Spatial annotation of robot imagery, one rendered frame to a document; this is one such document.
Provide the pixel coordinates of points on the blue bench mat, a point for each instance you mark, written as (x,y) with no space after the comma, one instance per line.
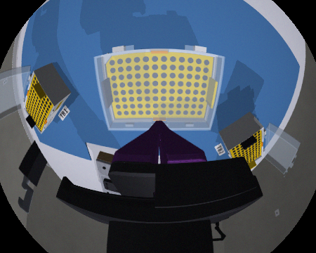
(260,71)

